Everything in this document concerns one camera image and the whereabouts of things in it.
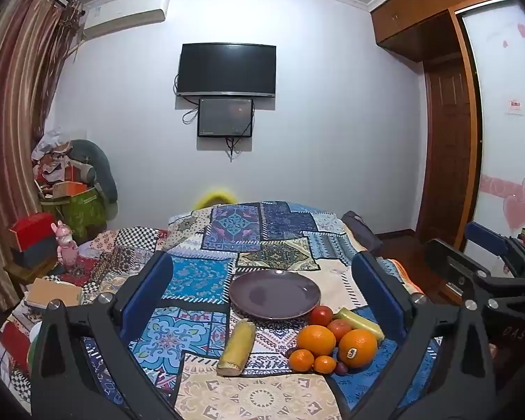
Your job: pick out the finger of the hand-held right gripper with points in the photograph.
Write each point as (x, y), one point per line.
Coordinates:
(448, 267)
(485, 237)

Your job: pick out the white air conditioner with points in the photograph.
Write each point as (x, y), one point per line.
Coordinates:
(122, 17)

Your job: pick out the dark purple grape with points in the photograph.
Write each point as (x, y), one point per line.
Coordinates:
(341, 368)

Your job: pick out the wooden overhead cabinet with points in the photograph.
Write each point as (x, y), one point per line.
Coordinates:
(420, 13)

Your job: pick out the small black wall monitor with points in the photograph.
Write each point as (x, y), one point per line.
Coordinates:
(225, 117)

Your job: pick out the plain orange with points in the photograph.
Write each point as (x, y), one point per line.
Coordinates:
(316, 340)

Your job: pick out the small tangerine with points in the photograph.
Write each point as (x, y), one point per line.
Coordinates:
(301, 360)
(324, 364)

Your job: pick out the striped brown curtain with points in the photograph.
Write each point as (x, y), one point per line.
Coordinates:
(13, 118)

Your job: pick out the yellow round object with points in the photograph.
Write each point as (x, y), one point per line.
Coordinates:
(214, 196)

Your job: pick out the white wardrobe door with hearts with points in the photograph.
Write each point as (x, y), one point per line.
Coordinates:
(503, 140)

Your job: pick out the black wall television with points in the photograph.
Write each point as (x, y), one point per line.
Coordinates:
(226, 70)

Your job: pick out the dark grey box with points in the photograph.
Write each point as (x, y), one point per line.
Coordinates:
(37, 254)

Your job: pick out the red box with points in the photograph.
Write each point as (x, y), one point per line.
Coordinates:
(33, 229)

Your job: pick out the pink rabbit toy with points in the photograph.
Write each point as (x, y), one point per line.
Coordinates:
(67, 249)

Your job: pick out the pile of clutter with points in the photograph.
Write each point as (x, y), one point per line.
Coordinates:
(52, 157)

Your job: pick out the orange cardboard box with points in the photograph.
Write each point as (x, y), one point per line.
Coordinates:
(70, 189)

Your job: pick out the orange with sticker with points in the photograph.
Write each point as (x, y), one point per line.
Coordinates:
(357, 348)

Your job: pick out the grey cushion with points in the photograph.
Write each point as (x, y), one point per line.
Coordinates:
(98, 162)

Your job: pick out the checkered patterned bedspread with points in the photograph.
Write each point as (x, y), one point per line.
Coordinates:
(109, 249)

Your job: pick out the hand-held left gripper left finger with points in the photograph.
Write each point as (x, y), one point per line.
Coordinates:
(146, 288)

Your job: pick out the red tomato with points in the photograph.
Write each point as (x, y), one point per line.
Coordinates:
(340, 329)
(321, 315)

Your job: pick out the thin green sugarcane piece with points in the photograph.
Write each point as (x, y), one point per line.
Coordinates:
(361, 323)

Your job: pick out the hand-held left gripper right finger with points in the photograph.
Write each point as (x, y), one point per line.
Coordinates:
(376, 288)

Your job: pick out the dark purple plate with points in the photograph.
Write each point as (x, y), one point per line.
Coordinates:
(273, 295)

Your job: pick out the brown wooden door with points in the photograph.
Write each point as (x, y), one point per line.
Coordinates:
(448, 148)

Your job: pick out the thick yellow sugarcane piece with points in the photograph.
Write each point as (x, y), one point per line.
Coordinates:
(236, 348)

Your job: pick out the patchwork printed tablecloth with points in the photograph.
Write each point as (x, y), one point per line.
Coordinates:
(245, 236)

